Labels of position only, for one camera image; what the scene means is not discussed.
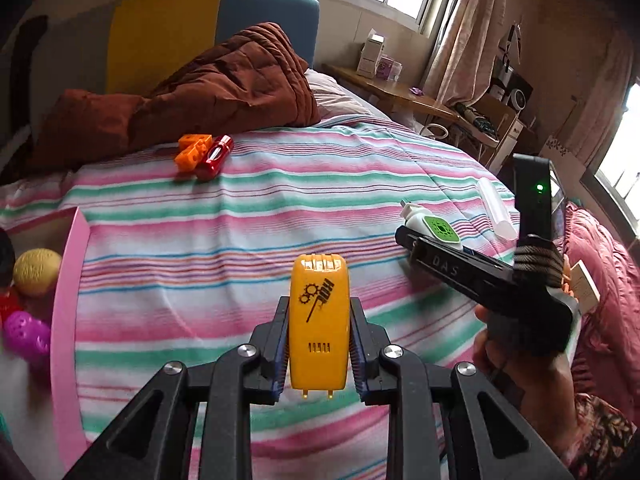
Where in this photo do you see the dark brown peg disc toy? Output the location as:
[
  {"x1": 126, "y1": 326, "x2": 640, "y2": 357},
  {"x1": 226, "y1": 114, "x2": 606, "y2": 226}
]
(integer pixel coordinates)
[{"x1": 0, "y1": 229, "x2": 15, "y2": 288}]

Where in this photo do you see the orange plastic block toy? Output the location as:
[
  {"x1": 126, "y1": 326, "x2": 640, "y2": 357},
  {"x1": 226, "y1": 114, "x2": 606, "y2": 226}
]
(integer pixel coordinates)
[{"x1": 174, "y1": 134, "x2": 214, "y2": 174}]

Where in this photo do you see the pink ruffled pillow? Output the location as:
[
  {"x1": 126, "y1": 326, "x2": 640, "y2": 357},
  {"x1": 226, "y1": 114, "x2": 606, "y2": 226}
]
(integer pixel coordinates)
[{"x1": 565, "y1": 204, "x2": 639, "y2": 422}]

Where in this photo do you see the small white paper box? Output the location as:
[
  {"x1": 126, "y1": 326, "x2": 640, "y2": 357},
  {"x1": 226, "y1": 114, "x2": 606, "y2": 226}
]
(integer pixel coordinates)
[{"x1": 570, "y1": 260, "x2": 600, "y2": 315}]

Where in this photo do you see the purple small box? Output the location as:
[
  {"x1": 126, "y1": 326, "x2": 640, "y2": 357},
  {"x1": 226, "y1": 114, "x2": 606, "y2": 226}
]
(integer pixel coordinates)
[{"x1": 375, "y1": 55, "x2": 402, "y2": 82}]

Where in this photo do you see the wooden side table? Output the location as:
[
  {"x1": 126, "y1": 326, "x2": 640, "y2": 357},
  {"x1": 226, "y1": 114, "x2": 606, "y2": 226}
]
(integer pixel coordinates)
[{"x1": 322, "y1": 64, "x2": 499, "y2": 150}]

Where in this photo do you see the beige curtain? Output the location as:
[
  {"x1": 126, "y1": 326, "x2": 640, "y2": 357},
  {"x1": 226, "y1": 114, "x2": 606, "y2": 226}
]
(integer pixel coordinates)
[{"x1": 423, "y1": 0, "x2": 506, "y2": 106}]

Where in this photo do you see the grey yellow blue headboard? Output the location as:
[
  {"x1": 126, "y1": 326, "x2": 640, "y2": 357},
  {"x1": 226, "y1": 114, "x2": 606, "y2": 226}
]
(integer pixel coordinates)
[{"x1": 6, "y1": 0, "x2": 320, "y2": 132}]

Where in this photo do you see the orange yellow plastic case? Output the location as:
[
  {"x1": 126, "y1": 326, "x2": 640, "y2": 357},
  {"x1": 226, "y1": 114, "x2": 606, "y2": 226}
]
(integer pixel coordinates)
[{"x1": 288, "y1": 254, "x2": 350, "y2": 398}]

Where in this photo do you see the white green round case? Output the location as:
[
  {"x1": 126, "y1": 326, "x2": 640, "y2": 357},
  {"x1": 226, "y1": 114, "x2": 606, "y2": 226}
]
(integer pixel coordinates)
[{"x1": 400, "y1": 200, "x2": 462, "y2": 249}]

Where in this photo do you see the pink rimmed white tray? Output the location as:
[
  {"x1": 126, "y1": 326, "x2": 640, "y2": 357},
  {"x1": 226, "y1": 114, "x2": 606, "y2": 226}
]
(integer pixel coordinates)
[{"x1": 1, "y1": 207, "x2": 90, "y2": 479}]

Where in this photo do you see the person's right hand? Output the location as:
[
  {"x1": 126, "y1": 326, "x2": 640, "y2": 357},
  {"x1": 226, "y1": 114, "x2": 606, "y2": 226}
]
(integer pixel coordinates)
[{"x1": 473, "y1": 330, "x2": 578, "y2": 455}]

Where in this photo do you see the rust brown quilt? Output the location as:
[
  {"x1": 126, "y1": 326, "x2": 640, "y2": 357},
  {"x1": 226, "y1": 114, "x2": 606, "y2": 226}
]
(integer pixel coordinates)
[{"x1": 27, "y1": 22, "x2": 320, "y2": 174}]

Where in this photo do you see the yellow perforated oval toy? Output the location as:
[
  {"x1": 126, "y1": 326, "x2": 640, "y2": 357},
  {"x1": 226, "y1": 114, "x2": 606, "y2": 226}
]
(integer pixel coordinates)
[{"x1": 13, "y1": 248, "x2": 62, "y2": 298}]

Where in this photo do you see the red puzzle piece toy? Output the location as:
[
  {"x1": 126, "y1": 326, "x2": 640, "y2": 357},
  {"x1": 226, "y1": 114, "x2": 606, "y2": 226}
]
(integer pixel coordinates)
[{"x1": 0, "y1": 286, "x2": 23, "y2": 323}]

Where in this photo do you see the white carton box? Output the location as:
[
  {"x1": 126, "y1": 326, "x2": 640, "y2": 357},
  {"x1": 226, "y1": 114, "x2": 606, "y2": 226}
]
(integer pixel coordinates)
[{"x1": 356, "y1": 29, "x2": 385, "y2": 78}]

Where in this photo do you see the patterned sleeve forearm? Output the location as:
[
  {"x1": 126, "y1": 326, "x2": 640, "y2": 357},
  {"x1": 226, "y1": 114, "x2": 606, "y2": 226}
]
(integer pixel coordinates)
[{"x1": 561, "y1": 393, "x2": 639, "y2": 479}]

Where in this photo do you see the striped bed sheet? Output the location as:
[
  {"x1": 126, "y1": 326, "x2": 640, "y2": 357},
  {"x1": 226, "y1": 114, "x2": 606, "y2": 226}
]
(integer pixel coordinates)
[{"x1": 1, "y1": 113, "x2": 514, "y2": 466}]

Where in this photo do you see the magenta funnel toy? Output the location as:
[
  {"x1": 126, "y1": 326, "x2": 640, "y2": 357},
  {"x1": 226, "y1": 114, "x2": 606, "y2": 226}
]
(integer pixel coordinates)
[{"x1": 2, "y1": 311, "x2": 51, "y2": 366}]

